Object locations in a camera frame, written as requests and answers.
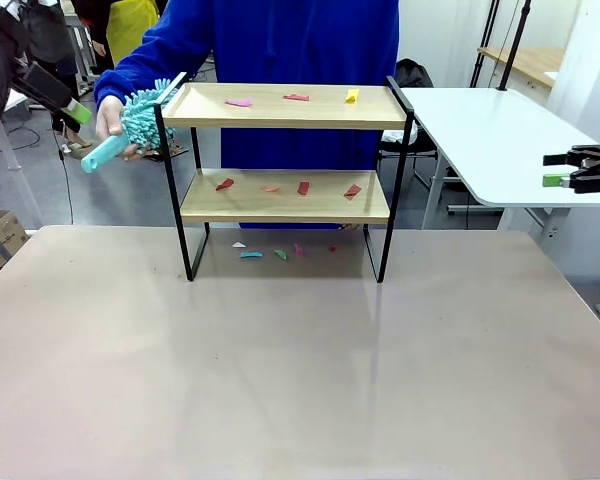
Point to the bystander with yellow apron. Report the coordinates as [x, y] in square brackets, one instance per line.
[130, 25]

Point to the black tripod legs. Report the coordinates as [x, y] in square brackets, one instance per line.
[485, 45]

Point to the salmon paper scrap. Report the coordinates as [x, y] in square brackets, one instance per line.
[270, 189]

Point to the bystander in dark clothes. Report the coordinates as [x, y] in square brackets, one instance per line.
[50, 30]

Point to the pink paper scrap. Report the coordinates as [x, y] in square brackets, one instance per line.
[238, 102]

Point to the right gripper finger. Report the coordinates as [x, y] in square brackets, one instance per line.
[562, 159]
[560, 180]

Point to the person's right hand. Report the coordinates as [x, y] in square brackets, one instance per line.
[109, 117]

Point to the black stand pole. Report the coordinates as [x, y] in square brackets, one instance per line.
[515, 45]

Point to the white side table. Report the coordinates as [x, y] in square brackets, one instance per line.
[505, 140]

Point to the light wooden background table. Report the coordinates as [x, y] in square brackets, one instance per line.
[535, 60]

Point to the green paper scrap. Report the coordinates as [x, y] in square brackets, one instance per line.
[280, 254]

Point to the small magenta paper scrap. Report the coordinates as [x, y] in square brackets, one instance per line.
[298, 249]

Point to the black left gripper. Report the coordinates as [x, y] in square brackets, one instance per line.
[16, 47]

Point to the yellow paper scrap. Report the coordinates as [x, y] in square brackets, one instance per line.
[352, 95]

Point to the teal chenille duster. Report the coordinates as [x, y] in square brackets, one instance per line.
[140, 115]

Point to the cardboard box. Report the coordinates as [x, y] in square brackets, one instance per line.
[5, 227]

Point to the person's right forearm blue sleeve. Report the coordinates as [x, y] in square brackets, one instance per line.
[130, 70]

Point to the person's left hand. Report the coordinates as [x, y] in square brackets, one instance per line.
[350, 227]

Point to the teal paper scrap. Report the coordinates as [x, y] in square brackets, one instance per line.
[251, 255]

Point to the black office chair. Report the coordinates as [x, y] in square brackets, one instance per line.
[412, 74]

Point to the person in blue hoodie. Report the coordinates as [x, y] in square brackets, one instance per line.
[305, 50]

